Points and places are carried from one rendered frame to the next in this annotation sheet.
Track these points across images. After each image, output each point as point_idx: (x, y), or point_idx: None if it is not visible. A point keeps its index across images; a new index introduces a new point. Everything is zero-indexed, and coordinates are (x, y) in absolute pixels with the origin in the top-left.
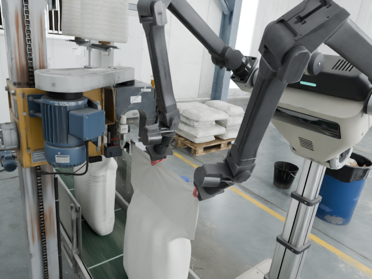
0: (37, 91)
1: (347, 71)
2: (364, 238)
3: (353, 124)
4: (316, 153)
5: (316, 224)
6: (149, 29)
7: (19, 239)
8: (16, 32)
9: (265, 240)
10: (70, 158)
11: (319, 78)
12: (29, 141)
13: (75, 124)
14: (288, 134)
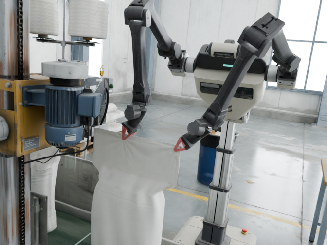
0: (29, 82)
1: None
2: (241, 191)
3: (260, 87)
4: (234, 113)
5: (207, 190)
6: (138, 28)
7: None
8: (9, 30)
9: (175, 211)
10: (76, 136)
11: None
12: (22, 130)
13: (85, 105)
14: None
